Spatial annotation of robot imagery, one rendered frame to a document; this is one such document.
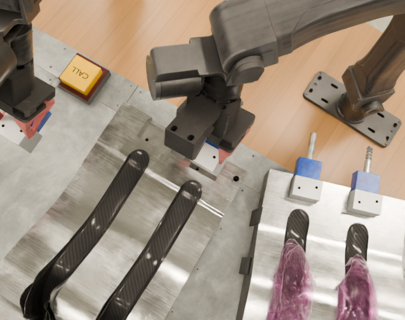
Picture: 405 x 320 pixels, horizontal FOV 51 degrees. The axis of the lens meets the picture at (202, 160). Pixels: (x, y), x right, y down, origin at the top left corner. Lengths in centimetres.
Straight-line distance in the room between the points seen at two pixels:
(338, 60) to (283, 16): 51
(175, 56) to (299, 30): 14
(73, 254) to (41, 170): 22
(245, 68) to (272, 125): 42
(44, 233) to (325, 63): 65
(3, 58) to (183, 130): 23
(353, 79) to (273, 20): 33
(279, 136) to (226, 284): 31
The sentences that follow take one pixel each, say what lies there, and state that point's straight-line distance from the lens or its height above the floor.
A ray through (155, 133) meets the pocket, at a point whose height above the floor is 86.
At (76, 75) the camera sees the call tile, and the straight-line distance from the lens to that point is 90.
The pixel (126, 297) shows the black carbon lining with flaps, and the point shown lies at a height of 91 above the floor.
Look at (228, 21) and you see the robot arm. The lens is 49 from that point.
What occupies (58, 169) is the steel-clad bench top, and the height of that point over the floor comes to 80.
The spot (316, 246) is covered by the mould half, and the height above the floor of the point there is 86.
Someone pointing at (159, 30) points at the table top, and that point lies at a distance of 97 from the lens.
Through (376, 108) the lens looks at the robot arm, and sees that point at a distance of 81.
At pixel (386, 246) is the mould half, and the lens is 84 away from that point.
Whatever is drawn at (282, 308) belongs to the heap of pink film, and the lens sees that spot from 71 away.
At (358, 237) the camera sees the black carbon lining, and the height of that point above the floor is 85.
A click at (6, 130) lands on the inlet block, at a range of 75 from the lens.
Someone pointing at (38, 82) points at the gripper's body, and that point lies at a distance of 70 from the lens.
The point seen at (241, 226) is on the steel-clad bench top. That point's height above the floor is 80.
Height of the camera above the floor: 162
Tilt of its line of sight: 75 degrees down
